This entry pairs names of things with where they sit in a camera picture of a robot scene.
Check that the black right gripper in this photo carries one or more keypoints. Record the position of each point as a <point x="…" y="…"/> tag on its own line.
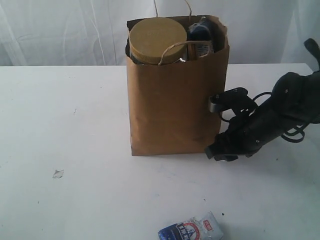
<point x="248" y="137"/>

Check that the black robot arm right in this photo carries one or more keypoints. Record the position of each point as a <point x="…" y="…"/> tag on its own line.
<point x="285" y="112"/>

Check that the small clear plastic scrap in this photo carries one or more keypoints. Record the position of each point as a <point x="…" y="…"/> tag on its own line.
<point x="58" y="174"/>

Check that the black beige noodle package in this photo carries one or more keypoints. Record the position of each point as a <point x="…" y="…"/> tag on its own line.
<point x="202" y="33"/>

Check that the brown paper bag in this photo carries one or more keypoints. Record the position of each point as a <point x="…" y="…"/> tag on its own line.
<point x="168" y="103"/>

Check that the blue white salt packet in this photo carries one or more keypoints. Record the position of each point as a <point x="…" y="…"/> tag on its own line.
<point x="195" y="228"/>

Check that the plastic nut jar yellow lid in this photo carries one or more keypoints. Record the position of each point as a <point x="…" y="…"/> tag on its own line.
<point x="153" y="41"/>

